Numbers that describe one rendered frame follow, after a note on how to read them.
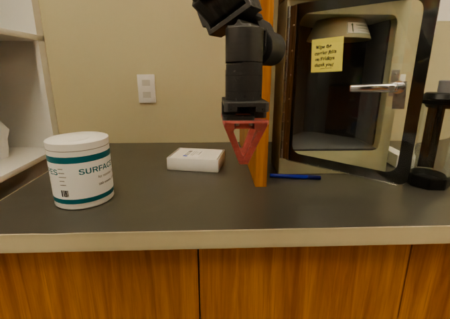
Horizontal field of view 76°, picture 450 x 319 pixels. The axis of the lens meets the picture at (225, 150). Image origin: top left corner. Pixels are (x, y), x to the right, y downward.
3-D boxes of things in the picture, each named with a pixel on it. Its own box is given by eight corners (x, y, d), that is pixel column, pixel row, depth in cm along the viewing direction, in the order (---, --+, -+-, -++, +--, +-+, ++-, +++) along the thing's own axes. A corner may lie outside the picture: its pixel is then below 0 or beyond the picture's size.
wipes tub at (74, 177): (70, 187, 75) (61, 131, 71) (121, 186, 75) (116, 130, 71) (41, 211, 62) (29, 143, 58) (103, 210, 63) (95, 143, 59)
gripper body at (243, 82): (258, 107, 51) (260, 63, 49) (269, 115, 41) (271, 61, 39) (221, 107, 51) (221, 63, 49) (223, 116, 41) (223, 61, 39)
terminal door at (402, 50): (284, 159, 82) (292, 5, 72) (406, 186, 63) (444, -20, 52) (282, 159, 82) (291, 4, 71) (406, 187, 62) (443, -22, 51)
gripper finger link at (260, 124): (260, 155, 51) (262, 101, 48) (267, 168, 44) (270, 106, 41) (221, 155, 51) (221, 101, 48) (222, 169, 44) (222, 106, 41)
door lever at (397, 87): (356, 93, 65) (357, 81, 65) (404, 93, 59) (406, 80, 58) (347, 94, 61) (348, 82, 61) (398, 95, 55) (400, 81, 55)
